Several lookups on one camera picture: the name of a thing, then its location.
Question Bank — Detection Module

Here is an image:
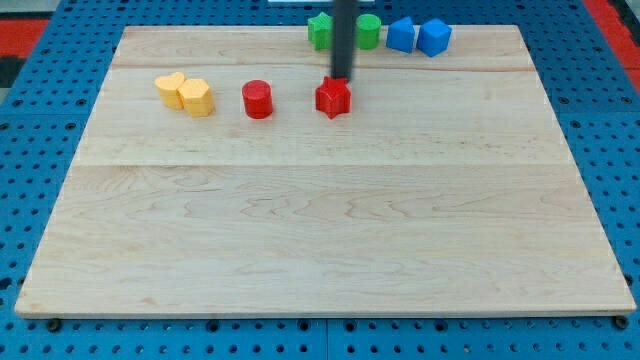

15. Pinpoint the red cylinder block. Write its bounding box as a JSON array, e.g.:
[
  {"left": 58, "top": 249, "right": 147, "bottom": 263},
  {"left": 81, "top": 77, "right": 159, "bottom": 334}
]
[{"left": 241, "top": 79, "right": 273, "bottom": 119}]

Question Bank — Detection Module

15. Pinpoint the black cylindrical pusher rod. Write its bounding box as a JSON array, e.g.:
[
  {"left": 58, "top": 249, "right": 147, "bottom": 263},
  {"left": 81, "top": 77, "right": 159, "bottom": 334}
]
[{"left": 330, "top": 0, "right": 359, "bottom": 81}]

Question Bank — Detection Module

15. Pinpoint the yellow heart block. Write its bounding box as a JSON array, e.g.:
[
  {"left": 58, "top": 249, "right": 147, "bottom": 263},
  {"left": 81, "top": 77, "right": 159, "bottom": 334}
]
[{"left": 154, "top": 72, "right": 186, "bottom": 110}]

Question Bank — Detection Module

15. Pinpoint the green cylinder block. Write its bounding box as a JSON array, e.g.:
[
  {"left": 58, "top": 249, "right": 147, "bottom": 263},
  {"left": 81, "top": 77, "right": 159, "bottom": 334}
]
[{"left": 356, "top": 14, "right": 382, "bottom": 50}]

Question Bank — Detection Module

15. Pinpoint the light wooden board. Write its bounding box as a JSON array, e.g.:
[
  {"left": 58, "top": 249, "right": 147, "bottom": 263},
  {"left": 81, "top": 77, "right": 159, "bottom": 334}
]
[{"left": 15, "top": 25, "right": 636, "bottom": 319}]

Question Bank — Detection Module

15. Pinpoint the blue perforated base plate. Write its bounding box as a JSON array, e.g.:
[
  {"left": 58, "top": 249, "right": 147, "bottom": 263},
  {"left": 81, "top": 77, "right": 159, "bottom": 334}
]
[{"left": 1, "top": 1, "right": 639, "bottom": 359}]

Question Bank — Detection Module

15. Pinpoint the blue cube block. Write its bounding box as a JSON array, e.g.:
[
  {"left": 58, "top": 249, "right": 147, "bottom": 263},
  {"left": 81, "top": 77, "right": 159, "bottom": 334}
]
[{"left": 416, "top": 18, "right": 452, "bottom": 57}]

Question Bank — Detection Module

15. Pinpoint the red star block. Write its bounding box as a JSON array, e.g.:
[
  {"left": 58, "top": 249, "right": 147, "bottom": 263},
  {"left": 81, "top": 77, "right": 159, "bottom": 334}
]
[{"left": 315, "top": 77, "right": 351, "bottom": 119}]

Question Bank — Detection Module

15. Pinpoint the blue pentagon block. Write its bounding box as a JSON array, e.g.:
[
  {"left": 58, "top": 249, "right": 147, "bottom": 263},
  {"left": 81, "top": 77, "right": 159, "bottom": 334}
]
[{"left": 385, "top": 16, "right": 415, "bottom": 54}]

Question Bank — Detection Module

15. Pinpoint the yellow hexagon block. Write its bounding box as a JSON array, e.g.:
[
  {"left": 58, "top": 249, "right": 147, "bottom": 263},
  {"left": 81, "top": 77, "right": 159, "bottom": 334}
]
[{"left": 178, "top": 78, "right": 215, "bottom": 117}]

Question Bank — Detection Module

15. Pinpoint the green star block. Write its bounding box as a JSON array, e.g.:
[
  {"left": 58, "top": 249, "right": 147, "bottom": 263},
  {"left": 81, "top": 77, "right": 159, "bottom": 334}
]
[{"left": 307, "top": 12, "right": 333, "bottom": 50}]

